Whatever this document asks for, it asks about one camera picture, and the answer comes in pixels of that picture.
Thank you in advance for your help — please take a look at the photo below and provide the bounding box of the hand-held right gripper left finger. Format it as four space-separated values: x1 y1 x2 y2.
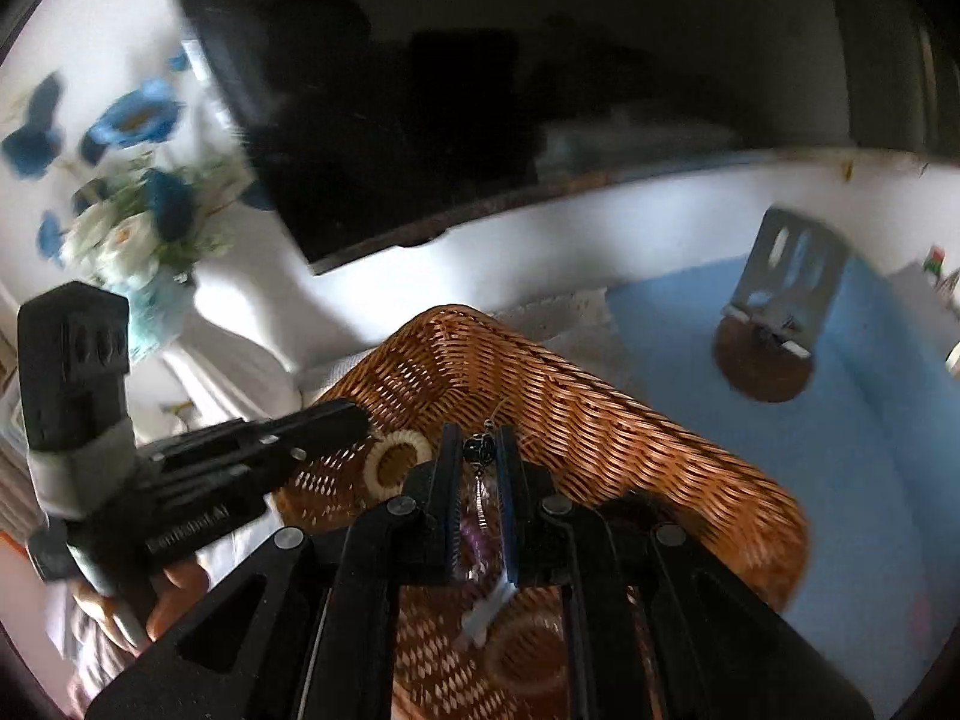
86 424 466 720

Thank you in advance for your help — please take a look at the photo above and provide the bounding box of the blue and white flower bouquet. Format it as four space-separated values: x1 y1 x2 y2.
0 45 278 353

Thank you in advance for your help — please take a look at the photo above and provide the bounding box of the white vase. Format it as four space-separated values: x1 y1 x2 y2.
161 300 305 428

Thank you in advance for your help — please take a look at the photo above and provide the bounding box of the cream ring bracelet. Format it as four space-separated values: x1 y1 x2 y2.
362 431 434 497

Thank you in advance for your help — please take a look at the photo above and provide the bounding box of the person's left forearm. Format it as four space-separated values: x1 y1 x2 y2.
45 600 151 717

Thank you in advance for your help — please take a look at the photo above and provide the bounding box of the light blue hair clip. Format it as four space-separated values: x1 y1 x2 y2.
459 577 518 650

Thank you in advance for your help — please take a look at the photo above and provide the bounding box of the light blue mat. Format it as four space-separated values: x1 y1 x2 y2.
604 255 960 720

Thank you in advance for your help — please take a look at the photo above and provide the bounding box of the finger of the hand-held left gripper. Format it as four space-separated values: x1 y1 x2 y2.
154 439 353 501
146 399 372 460

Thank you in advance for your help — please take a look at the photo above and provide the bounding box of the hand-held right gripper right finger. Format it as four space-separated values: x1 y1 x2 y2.
496 424 875 720

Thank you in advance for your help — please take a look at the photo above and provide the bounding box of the woven beige bracelet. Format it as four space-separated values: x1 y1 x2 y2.
484 607 571 698

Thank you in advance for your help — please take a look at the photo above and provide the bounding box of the dangling earring with black bead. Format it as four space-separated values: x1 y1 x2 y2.
461 420 502 526

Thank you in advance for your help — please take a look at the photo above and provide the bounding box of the brown wicker basket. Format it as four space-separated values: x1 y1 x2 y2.
270 305 812 720

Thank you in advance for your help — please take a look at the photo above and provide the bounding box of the person's left hand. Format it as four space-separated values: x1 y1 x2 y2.
71 559 212 650

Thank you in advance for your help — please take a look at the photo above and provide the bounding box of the metal phone stand wooden base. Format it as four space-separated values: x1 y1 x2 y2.
712 206 852 402

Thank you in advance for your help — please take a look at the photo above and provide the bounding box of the small colourful item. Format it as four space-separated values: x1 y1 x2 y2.
922 244 960 293

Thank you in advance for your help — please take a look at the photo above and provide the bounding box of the black monitor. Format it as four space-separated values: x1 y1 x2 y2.
161 0 856 276

